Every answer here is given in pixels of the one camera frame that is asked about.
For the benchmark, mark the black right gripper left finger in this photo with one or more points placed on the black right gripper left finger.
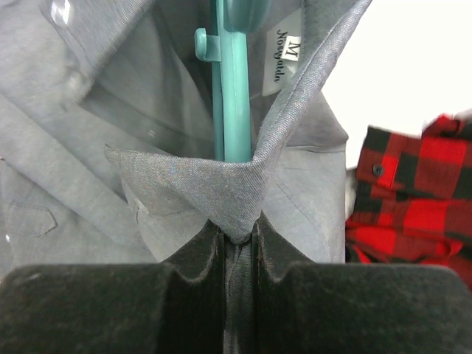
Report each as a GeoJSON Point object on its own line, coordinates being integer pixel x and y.
{"type": "Point", "coordinates": [176, 306]}

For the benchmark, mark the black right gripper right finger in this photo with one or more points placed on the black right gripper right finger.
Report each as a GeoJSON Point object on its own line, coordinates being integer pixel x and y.
{"type": "Point", "coordinates": [305, 307]}

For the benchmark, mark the grey button-up shirt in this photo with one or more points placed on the grey button-up shirt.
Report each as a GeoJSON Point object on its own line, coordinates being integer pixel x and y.
{"type": "Point", "coordinates": [107, 148]}

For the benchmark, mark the teal plastic hanger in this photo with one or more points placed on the teal plastic hanger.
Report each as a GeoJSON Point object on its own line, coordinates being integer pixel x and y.
{"type": "Point", "coordinates": [225, 48]}

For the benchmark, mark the red black plaid shirt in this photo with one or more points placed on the red black plaid shirt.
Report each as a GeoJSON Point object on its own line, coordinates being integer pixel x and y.
{"type": "Point", "coordinates": [413, 198]}

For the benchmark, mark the white woven size label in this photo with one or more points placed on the white woven size label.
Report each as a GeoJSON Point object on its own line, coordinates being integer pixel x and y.
{"type": "Point", "coordinates": [282, 52]}

